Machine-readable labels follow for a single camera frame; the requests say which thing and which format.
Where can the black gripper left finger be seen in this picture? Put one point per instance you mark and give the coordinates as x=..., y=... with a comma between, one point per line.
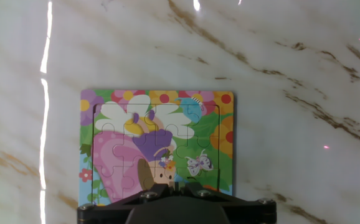
x=111, y=213

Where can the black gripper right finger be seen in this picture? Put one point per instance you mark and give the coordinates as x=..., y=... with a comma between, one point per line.
x=248, y=213

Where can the colourful fairy puzzle board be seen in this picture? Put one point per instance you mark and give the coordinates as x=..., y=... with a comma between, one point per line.
x=155, y=140

